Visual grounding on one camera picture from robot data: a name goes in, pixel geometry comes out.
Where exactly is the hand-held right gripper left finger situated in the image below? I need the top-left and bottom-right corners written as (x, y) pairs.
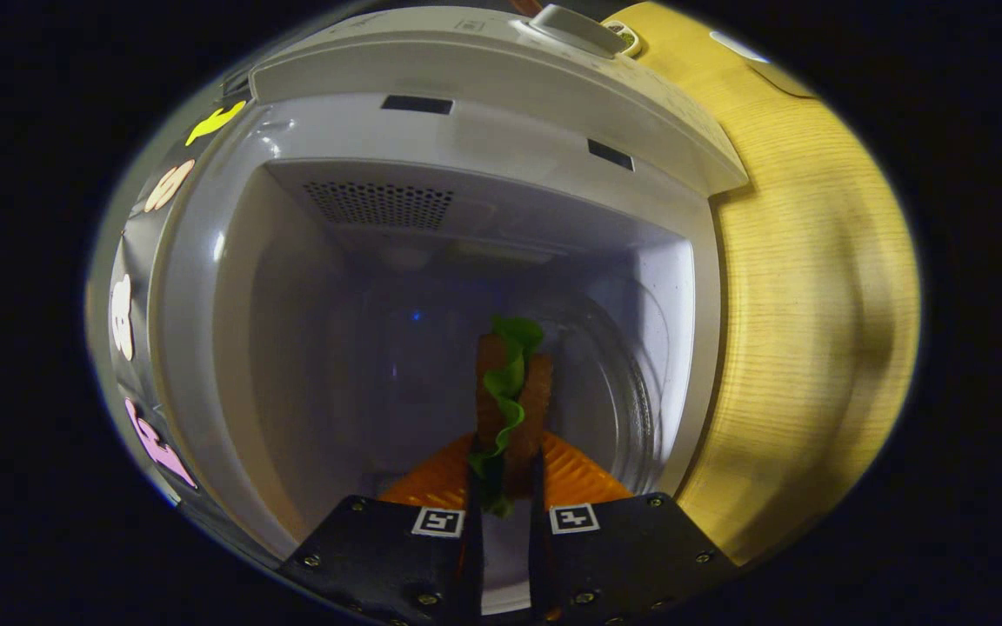
top-left (279, 432), bottom-right (484, 626)

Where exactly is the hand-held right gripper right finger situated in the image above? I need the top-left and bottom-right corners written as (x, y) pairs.
top-left (527, 430), bottom-right (738, 626)

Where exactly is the toast sandwich with lettuce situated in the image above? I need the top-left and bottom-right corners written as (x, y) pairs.
top-left (466, 315), bottom-right (554, 520)

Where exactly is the white microwave oven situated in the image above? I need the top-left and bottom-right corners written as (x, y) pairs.
top-left (149, 4), bottom-right (750, 614)

